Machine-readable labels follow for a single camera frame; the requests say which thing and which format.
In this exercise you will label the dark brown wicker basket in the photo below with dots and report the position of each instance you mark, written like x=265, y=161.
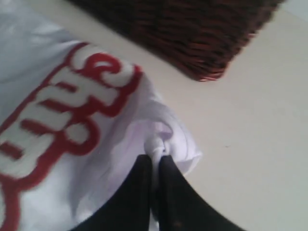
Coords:
x=199, y=37

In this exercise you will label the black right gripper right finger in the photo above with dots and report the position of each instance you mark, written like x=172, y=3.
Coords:
x=181, y=208

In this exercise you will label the white t-shirt red lettering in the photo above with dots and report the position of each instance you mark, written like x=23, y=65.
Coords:
x=73, y=119

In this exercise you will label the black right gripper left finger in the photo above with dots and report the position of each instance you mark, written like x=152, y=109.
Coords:
x=129, y=208

